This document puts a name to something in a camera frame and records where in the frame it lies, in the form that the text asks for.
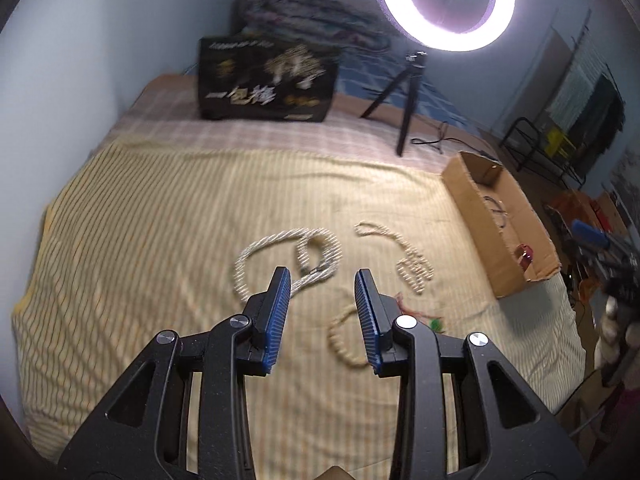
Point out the tan box with red edge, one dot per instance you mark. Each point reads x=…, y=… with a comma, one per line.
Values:
x=602, y=212

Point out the dark hanging clothes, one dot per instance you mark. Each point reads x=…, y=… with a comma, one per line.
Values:
x=605, y=120

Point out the cardboard box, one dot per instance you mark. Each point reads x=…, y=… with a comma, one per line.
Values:
x=475, y=210

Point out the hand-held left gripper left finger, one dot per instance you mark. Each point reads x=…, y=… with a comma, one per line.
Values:
x=277, y=310

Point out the folded patterned quilt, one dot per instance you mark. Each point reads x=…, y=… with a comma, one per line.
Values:
x=300, y=15

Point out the wall poster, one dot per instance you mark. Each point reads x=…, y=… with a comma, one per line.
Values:
x=627, y=170

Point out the black printed gift bag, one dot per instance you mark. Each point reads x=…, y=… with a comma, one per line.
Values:
x=250, y=90

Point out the pink cloth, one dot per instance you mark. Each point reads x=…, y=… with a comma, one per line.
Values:
x=627, y=410

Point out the black bangle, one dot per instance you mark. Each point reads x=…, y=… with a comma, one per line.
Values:
x=495, y=202

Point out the yellow striped blanket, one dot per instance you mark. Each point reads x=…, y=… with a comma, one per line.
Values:
x=150, y=260

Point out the black tripod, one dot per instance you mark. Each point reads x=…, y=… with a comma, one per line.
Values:
x=411, y=90

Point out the black clothes rack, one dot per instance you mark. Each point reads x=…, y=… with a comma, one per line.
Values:
x=520, y=125

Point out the striped hanging towel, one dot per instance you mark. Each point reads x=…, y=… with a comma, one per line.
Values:
x=575, y=85

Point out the beige plush toy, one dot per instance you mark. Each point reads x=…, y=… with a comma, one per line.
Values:
x=610, y=345

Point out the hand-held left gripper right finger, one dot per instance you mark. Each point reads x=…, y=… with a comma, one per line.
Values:
x=367, y=320

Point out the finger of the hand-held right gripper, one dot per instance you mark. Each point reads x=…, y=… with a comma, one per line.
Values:
x=590, y=234

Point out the orange cloth-covered box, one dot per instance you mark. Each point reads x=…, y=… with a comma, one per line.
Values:
x=570, y=205

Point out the blue patterned bedsheet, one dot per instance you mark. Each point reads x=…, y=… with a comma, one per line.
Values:
x=360, y=70

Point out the yellow crate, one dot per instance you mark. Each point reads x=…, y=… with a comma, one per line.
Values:
x=557, y=142

